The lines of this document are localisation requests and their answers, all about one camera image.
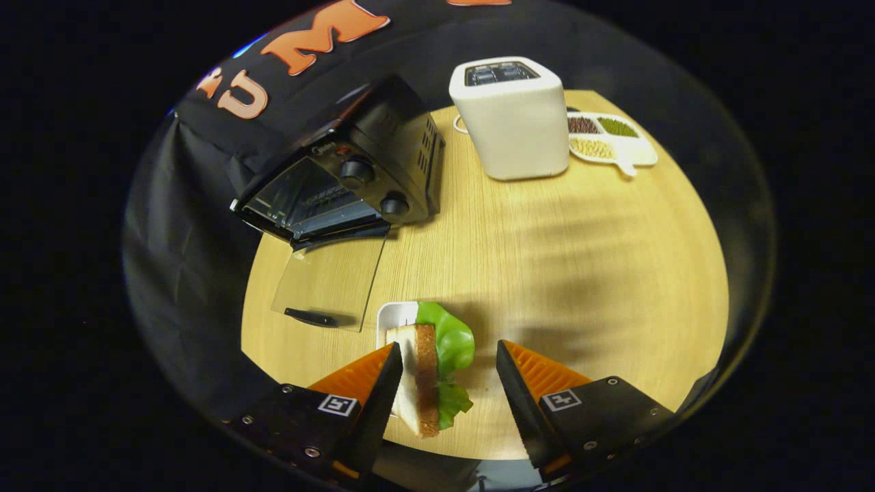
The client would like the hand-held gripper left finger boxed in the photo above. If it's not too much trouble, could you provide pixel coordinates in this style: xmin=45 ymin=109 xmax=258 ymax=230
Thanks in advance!
xmin=232 ymin=342 xmax=405 ymax=482

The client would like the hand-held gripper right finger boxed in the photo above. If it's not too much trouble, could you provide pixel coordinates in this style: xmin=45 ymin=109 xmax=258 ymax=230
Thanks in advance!
xmin=496 ymin=339 xmax=679 ymax=484

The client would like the black backdrop cloth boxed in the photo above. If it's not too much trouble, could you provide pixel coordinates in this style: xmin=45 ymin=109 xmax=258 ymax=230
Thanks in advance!
xmin=123 ymin=0 xmax=777 ymax=438

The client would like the white divided bean dish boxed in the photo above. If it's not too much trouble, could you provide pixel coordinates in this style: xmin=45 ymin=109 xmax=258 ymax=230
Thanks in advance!
xmin=566 ymin=111 xmax=659 ymax=178

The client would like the black toaster oven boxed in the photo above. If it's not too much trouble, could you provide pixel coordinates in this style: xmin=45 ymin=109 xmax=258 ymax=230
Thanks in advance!
xmin=230 ymin=74 xmax=446 ymax=334

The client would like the white pop-up toaster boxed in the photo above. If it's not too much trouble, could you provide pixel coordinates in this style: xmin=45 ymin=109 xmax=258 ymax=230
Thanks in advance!
xmin=448 ymin=56 xmax=571 ymax=182

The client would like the small white rectangular tray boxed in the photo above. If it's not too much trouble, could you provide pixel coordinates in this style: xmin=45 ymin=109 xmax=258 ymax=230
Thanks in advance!
xmin=375 ymin=301 xmax=420 ymax=419

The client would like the lettuce sandwich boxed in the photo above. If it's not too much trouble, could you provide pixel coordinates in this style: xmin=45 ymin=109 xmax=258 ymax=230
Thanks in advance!
xmin=386 ymin=301 xmax=476 ymax=439

